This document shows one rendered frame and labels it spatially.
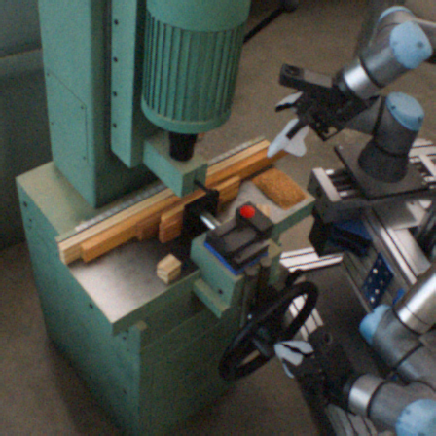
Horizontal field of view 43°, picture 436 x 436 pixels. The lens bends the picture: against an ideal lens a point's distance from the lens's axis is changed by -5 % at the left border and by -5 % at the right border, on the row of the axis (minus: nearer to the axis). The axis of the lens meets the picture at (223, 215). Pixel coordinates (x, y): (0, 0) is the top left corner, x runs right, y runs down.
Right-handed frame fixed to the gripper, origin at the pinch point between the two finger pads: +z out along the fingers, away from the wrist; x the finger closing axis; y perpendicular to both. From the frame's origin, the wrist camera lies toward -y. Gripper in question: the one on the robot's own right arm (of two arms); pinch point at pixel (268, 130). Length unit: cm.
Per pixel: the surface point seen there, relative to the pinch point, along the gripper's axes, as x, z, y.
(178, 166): -5.2, 17.4, -7.7
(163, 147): -0.3, 19.9, -11.2
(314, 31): 274, 83, 88
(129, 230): -12.8, 33.5, -6.2
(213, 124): -7.6, 2.0, -11.2
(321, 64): 231, 79, 93
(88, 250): -21.1, 36.8, -12.1
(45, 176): 10, 61, -23
